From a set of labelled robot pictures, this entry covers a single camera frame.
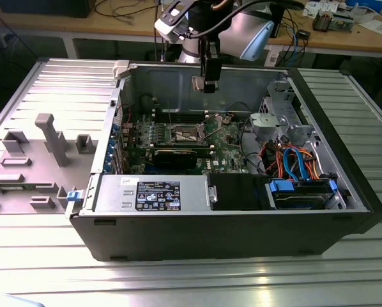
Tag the green motherboard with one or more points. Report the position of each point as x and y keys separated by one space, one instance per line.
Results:
x=229 y=150

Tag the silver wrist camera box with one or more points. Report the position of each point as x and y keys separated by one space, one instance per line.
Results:
x=172 y=28

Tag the black PC case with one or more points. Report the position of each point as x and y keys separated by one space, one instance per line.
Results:
x=210 y=236

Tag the perforated metal drive cage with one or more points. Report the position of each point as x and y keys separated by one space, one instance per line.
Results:
x=282 y=96

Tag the blue case latch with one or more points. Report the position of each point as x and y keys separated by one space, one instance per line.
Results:
x=74 y=195

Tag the round coin cell battery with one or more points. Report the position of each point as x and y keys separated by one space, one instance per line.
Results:
x=226 y=120

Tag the tall black box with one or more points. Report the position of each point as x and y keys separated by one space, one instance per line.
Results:
x=276 y=22

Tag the RAM slot white clips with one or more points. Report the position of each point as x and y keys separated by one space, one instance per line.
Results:
x=181 y=112
x=181 y=117

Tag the small black box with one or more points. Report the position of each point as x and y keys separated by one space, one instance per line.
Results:
x=304 y=34

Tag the black monitor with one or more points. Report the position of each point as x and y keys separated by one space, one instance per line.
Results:
x=44 y=8

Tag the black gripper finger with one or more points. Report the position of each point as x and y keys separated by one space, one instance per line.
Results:
x=203 y=54
x=213 y=70

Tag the silver metal bracket box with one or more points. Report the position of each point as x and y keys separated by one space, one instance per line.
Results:
x=267 y=123

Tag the grey electronic device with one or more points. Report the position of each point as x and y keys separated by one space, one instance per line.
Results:
x=342 y=22

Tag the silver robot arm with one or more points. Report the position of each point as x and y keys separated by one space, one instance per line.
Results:
x=242 y=35

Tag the white paper sheets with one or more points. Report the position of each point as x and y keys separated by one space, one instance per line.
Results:
x=312 y=8
x=377 y=25

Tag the grey parts rack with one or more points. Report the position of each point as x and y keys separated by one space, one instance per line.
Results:
x=50 y=179

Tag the copper coil transformer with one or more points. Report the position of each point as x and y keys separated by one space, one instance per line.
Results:
x=321 y=20

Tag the black graphics card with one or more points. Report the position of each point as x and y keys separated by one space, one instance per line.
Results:
x=175 y=158

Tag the wooden desk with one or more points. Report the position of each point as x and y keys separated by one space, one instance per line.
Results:
x=34 y=24

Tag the CPU socket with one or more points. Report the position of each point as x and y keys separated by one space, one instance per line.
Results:
x=191 y=129

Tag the green RAM stick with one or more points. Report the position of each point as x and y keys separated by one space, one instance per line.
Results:
x=13 y=187

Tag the silver-topped CPU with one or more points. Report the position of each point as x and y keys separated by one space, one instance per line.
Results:
x=198 y=83

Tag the grey power supply unit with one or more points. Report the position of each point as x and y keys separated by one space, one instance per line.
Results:
x=114 y=195

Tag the hard disk in blue carrier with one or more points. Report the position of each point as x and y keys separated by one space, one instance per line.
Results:
x=293 y=195

